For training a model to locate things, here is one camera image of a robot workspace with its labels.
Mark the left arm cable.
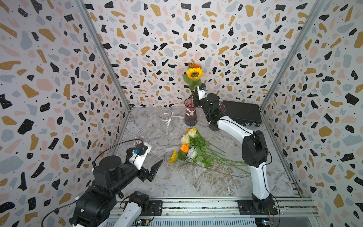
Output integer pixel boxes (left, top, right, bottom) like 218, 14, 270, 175
92, 138, 144, 168

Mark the yellow sunflower small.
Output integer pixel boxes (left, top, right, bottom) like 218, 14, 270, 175
169, 149, 250, 176

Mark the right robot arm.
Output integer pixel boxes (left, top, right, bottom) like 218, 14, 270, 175
191, 88, 279, 215

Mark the clear glass vase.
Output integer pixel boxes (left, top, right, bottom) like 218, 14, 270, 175
158, 109, 173, 134

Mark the orange rose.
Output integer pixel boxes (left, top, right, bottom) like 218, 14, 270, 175
180, 143, 244, 168

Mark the black case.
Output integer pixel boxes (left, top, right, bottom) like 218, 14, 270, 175
222, 100, 262, 127

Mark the white rose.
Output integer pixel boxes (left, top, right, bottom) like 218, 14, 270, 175
186, 147, 248, 173

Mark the cream rose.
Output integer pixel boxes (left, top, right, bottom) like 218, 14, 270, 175
181, 134, 189, 145
186, 129, 225, 157

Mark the small picture card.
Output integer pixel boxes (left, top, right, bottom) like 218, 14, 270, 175
134, 136, 144, 146

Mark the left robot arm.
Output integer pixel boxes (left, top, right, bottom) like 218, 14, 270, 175
70, 156, 163, 227

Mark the yellow sunflower large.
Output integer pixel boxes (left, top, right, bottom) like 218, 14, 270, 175
183, 68, 204, 98

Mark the purple ribbed glass vase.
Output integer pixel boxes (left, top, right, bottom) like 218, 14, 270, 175
218, 102, 226, 114

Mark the pink glass vase with ribbon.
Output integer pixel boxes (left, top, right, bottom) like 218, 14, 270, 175
184, 98, 198, 127

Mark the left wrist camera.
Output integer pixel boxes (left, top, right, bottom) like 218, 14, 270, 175
128, 143, 152, 170

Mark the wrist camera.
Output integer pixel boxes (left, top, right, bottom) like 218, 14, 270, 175
197, 83, 207, 100
128, 143, 152, 170

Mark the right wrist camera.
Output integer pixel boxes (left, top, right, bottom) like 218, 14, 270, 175
197, 83, 207, 100

